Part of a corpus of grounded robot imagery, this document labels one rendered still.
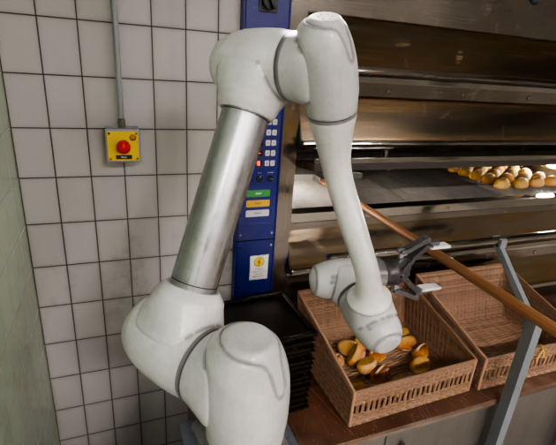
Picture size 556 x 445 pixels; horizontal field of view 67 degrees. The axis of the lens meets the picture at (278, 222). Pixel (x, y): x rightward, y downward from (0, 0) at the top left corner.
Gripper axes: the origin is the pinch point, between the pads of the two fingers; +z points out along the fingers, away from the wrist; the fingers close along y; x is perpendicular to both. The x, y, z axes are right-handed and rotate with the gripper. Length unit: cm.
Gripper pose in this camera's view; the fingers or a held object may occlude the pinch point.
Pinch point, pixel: (439, 266)
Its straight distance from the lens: 133.8
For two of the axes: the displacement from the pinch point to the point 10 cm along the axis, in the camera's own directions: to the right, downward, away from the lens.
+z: 9.4, -0.6, 3.4
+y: -0.7, 9.3, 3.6
